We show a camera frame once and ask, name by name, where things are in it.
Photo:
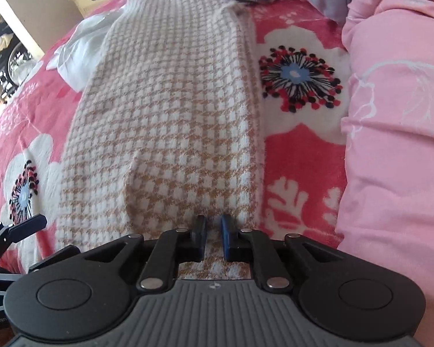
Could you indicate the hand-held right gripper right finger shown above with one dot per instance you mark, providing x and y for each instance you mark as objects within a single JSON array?
[{"x": 225, "y": 238}]

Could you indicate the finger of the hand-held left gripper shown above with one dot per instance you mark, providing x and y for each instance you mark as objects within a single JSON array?
[
  {"x": 58, "y": 258},
  {"x": 29, "y": 226}
]

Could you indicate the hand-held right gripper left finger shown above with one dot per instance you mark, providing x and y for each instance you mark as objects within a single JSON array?
[{"x": 201, "y": 238}]

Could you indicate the beige houndstooth coat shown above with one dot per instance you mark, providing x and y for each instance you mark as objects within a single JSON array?
[{"x": 166, "y": 97}]

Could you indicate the red floral blanket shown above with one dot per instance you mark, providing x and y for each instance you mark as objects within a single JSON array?
[{"x": 300, "y": 159}]

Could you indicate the black wheelchair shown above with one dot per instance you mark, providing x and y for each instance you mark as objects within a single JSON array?
[{"x": 11, "y": 65}]

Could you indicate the white garment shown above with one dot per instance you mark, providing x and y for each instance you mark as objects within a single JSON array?
[{"x": 79, "y": 54}]

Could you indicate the pink quilt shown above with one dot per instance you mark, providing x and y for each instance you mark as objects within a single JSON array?
[{"x": 398, "y": 133}]

